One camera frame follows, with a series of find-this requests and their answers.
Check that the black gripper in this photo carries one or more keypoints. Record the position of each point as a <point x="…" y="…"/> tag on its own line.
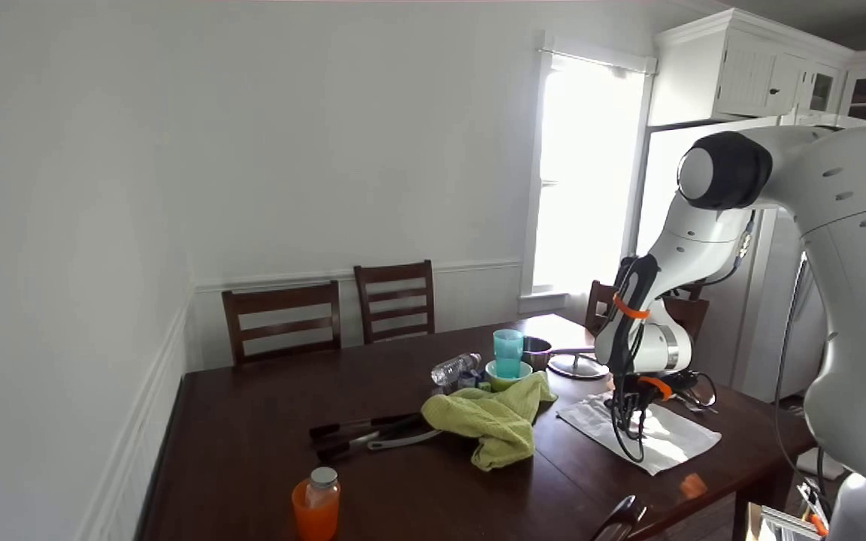
<point x="624" y="402"/>

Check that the white paper towel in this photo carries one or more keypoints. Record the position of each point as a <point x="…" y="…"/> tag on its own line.
<point x="673" y="439"/>

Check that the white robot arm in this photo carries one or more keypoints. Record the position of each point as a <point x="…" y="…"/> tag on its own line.
<point x="817" y="177"/>

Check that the chair back at front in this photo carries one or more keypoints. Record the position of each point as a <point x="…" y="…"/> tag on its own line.
<point x="620" y="520"/>

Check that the small orange object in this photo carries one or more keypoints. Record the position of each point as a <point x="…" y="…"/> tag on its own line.
<point x="692" y="486"/>

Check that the yellow-green cloth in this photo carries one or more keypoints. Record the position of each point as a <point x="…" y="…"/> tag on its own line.
<point x="498" y="421"/>

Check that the teal bowl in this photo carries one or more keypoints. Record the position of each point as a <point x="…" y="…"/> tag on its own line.
<point x="502" y="374"/>

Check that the teal plastic cup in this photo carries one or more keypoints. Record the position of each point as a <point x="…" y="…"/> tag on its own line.
<point x="505" y="344"/>

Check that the white refrigerator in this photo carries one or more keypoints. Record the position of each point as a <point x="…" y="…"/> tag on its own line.
<point x="764" y="329"/>

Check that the silver metal pot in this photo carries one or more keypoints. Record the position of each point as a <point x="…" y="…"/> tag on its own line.
<point x="462" y="371"/>

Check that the right dark wooden chair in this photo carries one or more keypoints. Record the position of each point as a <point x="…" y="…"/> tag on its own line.
<point x="394" y="302"/>

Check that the dark wooden chair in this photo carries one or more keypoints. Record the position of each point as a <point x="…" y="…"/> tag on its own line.
<point x="394" y="302"/>
<point x="280" y="323"/>

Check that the window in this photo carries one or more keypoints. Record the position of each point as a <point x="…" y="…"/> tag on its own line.
<point x="591" y="119"/>

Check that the orange juice bottle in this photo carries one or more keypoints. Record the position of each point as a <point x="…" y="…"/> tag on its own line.
<point x="317" y="507"/>

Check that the left dark wooden chair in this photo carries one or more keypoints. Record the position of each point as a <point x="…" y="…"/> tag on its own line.
<point x="280" y="323"/>

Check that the white upper cabinet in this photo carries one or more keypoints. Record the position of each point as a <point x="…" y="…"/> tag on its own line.
<point x="739" y="64"/>

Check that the dark pan with handle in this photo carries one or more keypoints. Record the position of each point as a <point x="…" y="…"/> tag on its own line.
<point x="563" y="361"/>

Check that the black-handled tongs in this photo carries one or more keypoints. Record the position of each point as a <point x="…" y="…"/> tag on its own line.
<point x="378" y="434"/>

